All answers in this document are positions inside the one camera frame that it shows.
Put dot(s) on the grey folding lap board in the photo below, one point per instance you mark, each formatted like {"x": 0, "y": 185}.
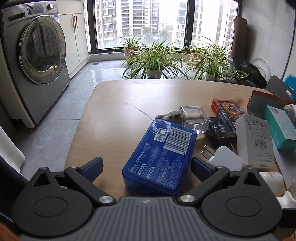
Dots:
{"x": 277, "y": 87}

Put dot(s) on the spider plant white pot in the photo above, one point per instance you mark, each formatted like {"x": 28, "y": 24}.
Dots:
{"x": 161, "y": 59}

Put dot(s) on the teal adhesive bandages box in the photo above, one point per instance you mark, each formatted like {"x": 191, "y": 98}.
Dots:
{"x": 281, "y": 128}

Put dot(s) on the orange cardboard box tray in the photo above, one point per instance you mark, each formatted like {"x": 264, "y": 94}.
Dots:
{"x": 285, "y": 160}

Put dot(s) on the white repellent plug with bottle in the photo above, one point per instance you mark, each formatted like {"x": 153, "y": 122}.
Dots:
{"x": 288, "y": 199}

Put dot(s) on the red playing card box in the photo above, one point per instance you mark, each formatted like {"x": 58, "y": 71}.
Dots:
{"x": 228, "y": 110}

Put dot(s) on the black bag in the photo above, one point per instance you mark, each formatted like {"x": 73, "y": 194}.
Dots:
{"x": 246, "y": 70}

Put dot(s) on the white power adapter box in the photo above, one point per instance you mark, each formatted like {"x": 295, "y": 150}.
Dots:
{"x": 254, "y": 142}

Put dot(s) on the blue translucent plastic box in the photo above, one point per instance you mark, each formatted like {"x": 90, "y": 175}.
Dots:
{"x": 160, "y": 162}

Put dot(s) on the small white pill bottle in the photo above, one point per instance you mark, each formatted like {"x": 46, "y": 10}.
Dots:
{"x": 274, "y": 180}

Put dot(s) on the brown rolled mat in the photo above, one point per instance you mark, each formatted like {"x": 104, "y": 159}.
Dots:
{"x": 239, "y": 38}

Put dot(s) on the blue plastic stool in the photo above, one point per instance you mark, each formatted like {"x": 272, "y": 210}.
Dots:
{"x": 290, "y": 81}

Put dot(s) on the black dumbbell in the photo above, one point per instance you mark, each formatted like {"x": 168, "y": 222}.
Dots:
{"x": 246, "y": 82}
{"x": 229, "y": 80}

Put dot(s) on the white cube charger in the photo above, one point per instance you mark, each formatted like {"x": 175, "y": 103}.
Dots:
{"x": 223, "y": 156}

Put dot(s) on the person left hand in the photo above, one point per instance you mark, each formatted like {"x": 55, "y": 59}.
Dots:
{"x": 6, "y": 234}

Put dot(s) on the black dumbbell front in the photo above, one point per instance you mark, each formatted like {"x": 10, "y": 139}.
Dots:
{"x": 246, "y": 82}

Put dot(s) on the white fan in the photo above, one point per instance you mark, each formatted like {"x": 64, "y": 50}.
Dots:
{"x": 263, "y": 67}

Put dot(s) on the clear repellent liquid bottle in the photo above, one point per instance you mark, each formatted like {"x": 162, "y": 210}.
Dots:
{"x": 192, "y": 117}

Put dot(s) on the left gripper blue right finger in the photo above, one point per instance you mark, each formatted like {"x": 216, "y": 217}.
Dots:
{"x": 212, "y": 179}

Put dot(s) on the grey front-load washing machine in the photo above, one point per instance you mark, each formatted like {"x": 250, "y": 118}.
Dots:
{"x": 35, "y": 50}

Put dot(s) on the spider plant terracotta pot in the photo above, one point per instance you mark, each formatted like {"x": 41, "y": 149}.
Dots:
{"x": 130, "y": 46}

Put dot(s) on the white cabinet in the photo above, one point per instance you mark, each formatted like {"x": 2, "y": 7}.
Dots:
{"x": 71, "y": 19}

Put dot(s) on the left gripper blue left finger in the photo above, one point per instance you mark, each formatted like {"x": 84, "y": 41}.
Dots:
{"x": 81, "y": 179}

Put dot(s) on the black dumbbell rear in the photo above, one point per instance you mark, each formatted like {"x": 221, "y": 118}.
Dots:
{"x": 229, "y": 80}

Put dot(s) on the right spider plant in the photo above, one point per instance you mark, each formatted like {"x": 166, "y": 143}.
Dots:
{"x": 211, "y": 62}

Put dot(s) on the black power adapter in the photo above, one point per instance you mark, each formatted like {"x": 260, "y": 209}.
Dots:
{"x": 219, "y": 133}

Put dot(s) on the white plug heater green button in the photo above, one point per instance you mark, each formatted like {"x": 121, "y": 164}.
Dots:
{"x": 290, "y": 110}

